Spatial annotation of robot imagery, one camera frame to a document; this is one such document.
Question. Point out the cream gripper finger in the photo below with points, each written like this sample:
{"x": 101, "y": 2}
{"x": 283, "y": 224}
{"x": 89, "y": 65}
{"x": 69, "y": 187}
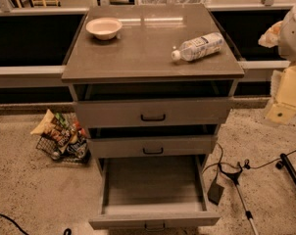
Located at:
{"x": 281, "y": 107}
{"x": 271, "y": 37}

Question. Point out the clear plastic water bottle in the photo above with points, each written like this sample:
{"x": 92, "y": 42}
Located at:
{"x": 199, "y": 47}

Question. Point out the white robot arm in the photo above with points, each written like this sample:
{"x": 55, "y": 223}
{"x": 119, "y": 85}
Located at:
{"x": 287, "y": 39}

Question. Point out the top grey drawer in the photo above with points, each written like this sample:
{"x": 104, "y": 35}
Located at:
{"x": 153, "y": 103}

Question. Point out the grey drawer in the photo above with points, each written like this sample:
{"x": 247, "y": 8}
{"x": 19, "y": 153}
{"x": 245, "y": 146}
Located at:
{"x": 171, "y": 140}
{"x": 153, "y": 193}
{"x": 153, "y": 103}

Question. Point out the grey drawer cabinet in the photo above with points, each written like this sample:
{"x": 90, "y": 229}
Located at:
{"x": 143, "y": 51}

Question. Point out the middle grey drawer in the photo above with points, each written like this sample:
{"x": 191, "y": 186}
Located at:
{"x": 171, "y": 140}

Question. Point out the bottom grey drawer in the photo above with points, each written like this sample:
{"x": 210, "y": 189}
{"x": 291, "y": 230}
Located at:
{"x": 153, "y": 193}

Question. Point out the black stand foot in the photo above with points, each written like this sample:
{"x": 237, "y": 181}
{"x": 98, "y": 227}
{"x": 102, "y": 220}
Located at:
{"x": 284, "y": 162}

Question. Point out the grey metal stand leg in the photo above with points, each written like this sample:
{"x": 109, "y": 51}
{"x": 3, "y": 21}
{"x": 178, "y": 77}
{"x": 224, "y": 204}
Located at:
{"x": 234, "y": 177}

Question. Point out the black power adapter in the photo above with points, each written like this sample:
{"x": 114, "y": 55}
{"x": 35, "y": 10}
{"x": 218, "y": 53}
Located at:
{"x": 215, "y": 192}

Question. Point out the white bowl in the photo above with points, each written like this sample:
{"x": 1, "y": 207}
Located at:
{"x": 104, "y": 28}

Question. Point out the brown snack bag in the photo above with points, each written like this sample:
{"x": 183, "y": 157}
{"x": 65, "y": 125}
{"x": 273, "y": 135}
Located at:
{"x": 61, "y": 135}

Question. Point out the yellow chip bag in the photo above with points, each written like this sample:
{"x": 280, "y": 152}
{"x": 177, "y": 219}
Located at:
{"x": 39, "y": 129}

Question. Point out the black wire basket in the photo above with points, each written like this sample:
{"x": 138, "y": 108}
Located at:
{"x": 77, "y": 151}

